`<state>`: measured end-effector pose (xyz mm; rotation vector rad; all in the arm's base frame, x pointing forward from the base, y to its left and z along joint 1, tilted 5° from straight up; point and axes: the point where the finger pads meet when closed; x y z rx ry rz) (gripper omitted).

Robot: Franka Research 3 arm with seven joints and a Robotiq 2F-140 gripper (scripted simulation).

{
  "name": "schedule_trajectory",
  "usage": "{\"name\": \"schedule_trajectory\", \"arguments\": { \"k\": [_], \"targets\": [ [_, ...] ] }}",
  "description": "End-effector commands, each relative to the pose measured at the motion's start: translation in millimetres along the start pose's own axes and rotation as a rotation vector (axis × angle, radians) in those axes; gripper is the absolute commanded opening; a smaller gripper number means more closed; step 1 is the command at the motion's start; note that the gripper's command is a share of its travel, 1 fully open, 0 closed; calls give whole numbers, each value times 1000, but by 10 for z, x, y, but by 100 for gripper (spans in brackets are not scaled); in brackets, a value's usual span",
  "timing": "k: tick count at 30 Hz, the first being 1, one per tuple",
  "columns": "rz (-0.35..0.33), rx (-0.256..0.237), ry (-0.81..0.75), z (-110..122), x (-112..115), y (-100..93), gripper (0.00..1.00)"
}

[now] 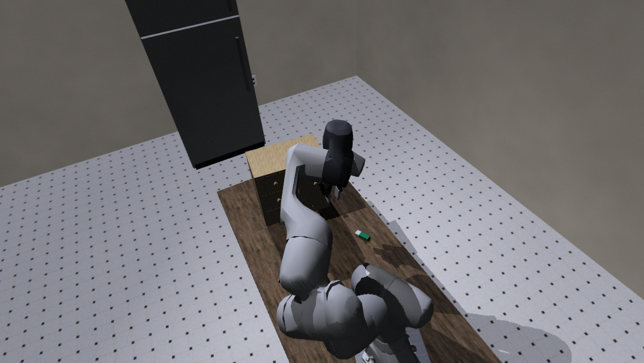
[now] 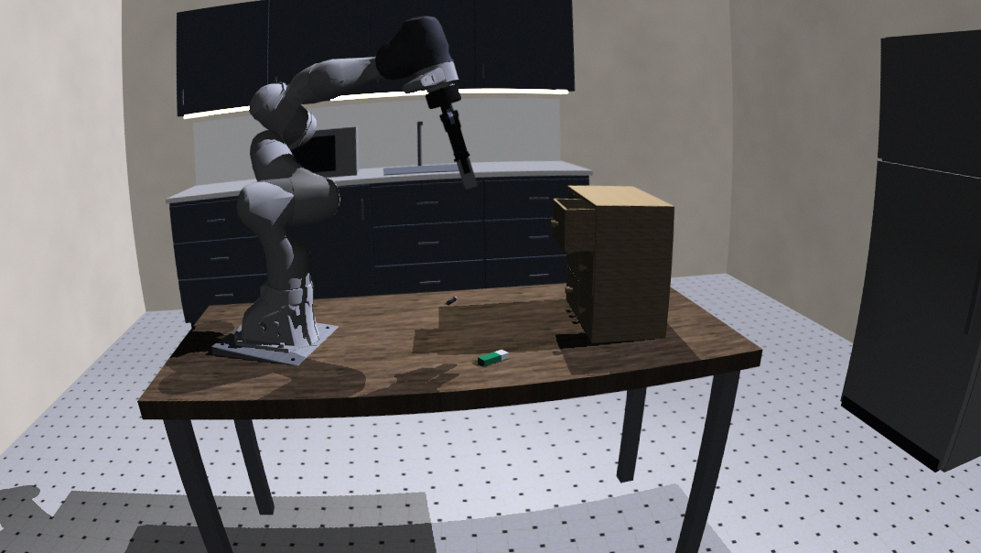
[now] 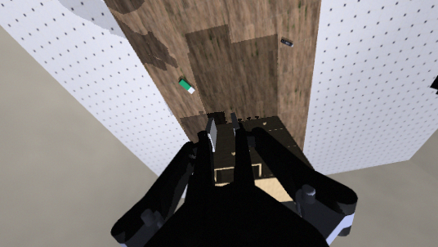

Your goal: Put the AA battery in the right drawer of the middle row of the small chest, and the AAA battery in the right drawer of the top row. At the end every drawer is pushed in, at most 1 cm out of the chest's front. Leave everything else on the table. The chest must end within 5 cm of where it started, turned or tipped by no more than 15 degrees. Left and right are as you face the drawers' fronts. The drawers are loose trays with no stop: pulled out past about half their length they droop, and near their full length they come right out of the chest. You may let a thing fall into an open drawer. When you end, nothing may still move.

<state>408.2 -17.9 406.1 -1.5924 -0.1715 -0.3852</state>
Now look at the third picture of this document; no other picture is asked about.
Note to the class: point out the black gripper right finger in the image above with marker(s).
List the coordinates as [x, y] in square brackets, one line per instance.
[325, 203]

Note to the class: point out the small dark brown chest of drawers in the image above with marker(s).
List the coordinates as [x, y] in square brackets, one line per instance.
[270, 184]

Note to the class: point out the brown wooden drawer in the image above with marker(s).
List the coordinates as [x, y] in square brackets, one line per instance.
[266, 171]
[224, 157]
[225, 141]
[227, 130]
[268, 124]
[283, 138]

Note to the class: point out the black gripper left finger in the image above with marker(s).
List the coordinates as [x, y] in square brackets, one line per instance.
[143, 220]

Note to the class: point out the green and white eraser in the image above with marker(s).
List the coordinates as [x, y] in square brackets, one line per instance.
[187, 86]

